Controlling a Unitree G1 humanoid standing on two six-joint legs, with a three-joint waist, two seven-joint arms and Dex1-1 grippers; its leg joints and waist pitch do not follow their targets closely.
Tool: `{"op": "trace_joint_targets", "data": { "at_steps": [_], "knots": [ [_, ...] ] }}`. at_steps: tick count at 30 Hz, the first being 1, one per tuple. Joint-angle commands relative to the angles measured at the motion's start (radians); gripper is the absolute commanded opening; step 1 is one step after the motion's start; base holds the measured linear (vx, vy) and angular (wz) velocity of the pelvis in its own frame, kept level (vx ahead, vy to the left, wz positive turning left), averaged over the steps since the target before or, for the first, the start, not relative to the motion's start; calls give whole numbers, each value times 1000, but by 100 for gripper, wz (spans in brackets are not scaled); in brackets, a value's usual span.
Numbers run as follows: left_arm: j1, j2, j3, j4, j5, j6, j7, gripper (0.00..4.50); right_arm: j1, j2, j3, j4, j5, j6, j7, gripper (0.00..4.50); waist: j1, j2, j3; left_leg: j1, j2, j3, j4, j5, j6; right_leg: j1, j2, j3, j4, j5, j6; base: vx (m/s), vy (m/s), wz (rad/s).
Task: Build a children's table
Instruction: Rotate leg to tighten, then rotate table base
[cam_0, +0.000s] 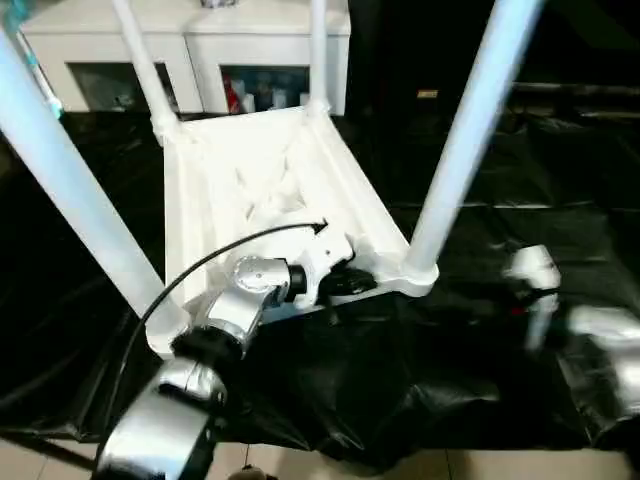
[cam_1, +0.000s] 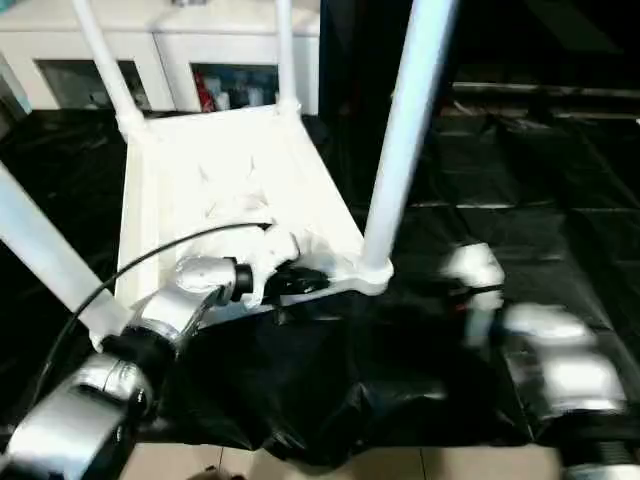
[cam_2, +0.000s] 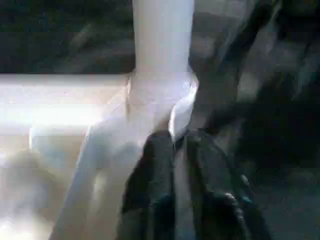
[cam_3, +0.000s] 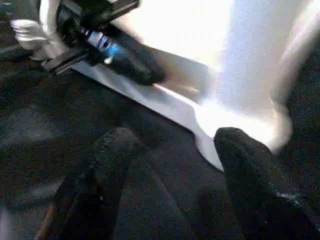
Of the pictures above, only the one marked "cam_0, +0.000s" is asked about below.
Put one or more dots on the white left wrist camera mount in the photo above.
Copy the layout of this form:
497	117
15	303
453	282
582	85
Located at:
325	250

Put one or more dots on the black work mat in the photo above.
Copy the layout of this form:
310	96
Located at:
450	380

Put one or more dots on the black furniture unit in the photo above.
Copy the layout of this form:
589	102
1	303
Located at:
575	40

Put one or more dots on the white glass-door cabinet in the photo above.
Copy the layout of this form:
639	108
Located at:
100	45

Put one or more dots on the white plastic table top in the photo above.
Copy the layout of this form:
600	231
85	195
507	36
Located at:
225	175

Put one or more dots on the black metal stand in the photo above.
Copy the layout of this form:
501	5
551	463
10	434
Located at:
45	450

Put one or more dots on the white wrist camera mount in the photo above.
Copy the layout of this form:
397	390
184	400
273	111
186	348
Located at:
537	270
325	250

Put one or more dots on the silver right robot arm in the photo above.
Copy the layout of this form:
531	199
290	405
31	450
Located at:
610	350

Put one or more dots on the light blue frame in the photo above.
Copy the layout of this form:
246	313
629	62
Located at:
35	65

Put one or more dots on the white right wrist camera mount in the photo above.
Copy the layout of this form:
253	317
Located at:
537	270

